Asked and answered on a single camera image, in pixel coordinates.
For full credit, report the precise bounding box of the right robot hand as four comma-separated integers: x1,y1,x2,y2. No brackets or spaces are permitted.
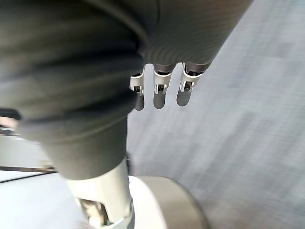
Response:
0,0,250,229

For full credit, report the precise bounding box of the white furniture panel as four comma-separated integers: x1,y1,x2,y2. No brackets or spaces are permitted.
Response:
0,169,92,229

